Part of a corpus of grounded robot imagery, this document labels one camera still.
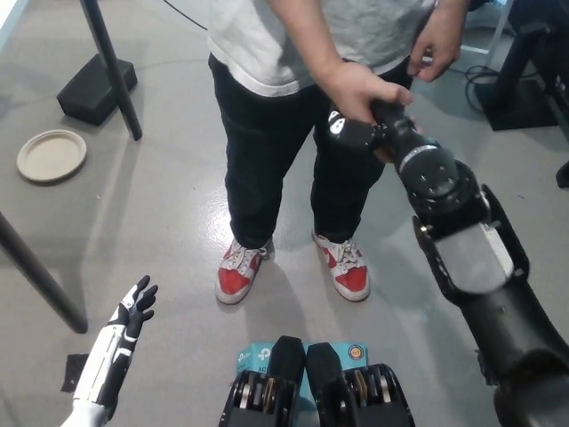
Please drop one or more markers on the black caster foot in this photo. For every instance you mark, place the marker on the black caster foot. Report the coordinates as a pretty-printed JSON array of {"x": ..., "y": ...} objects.
[{"x": 563, "y": 175}]

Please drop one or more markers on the person left hand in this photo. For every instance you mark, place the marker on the person left hand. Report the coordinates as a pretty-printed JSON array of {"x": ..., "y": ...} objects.
[{"x": 438, "y": 49}]

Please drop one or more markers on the thick black table leg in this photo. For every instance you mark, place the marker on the thick black table leg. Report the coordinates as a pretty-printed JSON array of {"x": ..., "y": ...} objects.
[{"x": 40, "y": 276}]

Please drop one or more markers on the person right red white sneaker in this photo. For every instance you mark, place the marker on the person right red white sneaker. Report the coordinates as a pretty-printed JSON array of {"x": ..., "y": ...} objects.
[{"x": 238, "y": 278}]

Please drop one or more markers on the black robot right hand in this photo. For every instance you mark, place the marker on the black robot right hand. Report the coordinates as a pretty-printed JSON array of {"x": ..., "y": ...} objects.
[{"x": 395, "y": 126}]

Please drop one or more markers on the thin black slanted pole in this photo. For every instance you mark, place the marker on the thin black slanted pole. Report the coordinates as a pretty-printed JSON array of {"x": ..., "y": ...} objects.
[{"x": 113, "y": 71}]

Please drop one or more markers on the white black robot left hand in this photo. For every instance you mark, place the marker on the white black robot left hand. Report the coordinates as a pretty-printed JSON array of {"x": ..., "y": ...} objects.
[{"x": 109, "y": 351}]

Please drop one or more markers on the person red white sneaker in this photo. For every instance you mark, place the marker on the person red white sneaker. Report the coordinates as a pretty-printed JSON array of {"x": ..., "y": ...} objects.
[
  {"x": 238, "y": 278},
  {"x": 347, "y": 271}
]

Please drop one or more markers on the white desk frame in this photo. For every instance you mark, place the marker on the white desk frame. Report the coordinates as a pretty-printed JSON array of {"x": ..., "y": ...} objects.
[{"x": 493, "y": 40}]

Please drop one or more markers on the black monitor stand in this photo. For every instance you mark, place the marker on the black monitor stand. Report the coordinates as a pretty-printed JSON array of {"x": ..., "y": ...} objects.
[{"x": 515, "y": 107}]

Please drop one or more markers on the person right hand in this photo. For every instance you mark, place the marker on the person right hand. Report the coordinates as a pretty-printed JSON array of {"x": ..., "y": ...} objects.
[{"x": 355, "y": 89}]

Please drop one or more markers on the person left red white sneaker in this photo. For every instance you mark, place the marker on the person left red white sneaker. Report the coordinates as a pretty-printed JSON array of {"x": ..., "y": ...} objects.
[{"x": 347, "y": 271}]

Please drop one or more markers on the black foam block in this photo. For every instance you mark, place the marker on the black foam block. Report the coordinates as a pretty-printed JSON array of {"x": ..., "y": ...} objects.
[{"x": 89, "y": 91}]

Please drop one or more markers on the teal router box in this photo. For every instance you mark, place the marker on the teal router box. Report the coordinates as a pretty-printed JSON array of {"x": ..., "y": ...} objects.
[{"x": 253, "y": 356}]

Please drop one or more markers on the black monitor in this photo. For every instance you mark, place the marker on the black monitor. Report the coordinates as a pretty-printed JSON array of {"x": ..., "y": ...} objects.
[{"x": 558, "y": 53}]

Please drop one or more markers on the person in grey shirt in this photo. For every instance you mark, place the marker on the person in grey shirt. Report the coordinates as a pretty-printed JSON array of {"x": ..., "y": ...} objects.
[{"x": 266, "y": 147}]

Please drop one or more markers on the beige paper plate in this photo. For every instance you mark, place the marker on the beige paper plate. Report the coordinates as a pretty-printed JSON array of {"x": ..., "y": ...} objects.
[{"x": 51, "y": 155}]

